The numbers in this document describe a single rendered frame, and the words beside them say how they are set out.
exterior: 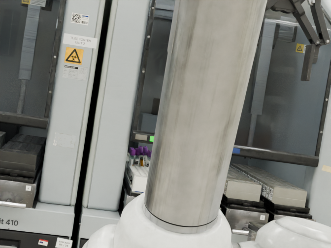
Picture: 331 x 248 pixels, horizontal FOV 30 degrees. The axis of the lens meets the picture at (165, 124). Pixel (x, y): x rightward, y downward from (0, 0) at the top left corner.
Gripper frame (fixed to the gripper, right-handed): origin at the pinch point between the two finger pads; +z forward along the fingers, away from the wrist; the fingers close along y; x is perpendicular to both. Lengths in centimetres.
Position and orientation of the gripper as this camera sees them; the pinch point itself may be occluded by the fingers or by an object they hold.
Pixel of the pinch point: (272, 69)
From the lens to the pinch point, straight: 120.0
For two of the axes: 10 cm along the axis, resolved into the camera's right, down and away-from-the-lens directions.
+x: -1.4, -0.8, 9.9
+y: 9.8, 1.4, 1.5
